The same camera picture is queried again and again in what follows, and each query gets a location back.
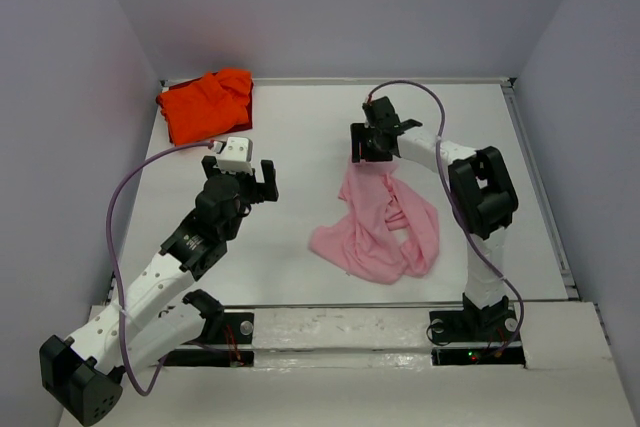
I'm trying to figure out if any pink t shirt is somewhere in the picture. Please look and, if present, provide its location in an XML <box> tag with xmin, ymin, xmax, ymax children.
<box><xmin>309</xmin><ymin>162</ymin><xmax>440</xmax><ymax>285</ymax></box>

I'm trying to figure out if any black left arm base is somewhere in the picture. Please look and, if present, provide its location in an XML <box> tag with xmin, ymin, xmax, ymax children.
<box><xmin>164</xmin><ymin>311</ymin><xmax>255</xmax><ymax>368</ymax></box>

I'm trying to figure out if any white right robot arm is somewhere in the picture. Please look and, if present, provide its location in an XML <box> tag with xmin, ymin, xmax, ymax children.
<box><xmin>350</xmin><ymin>119</ymin><xmax>519</xmax><ymax>339</ymax></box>

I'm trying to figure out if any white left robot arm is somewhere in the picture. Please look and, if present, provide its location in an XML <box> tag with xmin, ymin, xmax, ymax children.
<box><xmin>39</xmin><ymin>155</ymin><xmax>278</xmax><ymax>426</ymax></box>

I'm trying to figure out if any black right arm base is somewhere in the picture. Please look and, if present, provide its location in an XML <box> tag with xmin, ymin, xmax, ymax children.
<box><xmin>425</xmin><ymin>310</ymin><xmax>526</xmax><ymax>367</ymax></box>

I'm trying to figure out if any orange t shirt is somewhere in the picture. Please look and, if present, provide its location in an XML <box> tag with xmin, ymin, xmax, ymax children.
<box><xmin>155</xmin><ymin>67</ymin><xmax>254</xmax><ymax>145</ymax></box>

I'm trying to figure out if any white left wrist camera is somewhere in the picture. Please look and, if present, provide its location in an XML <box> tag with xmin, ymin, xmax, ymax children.
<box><xmin>217</xmin><ymin>137</ymin><xmax>253</xmax><ymax>174</ymax></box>

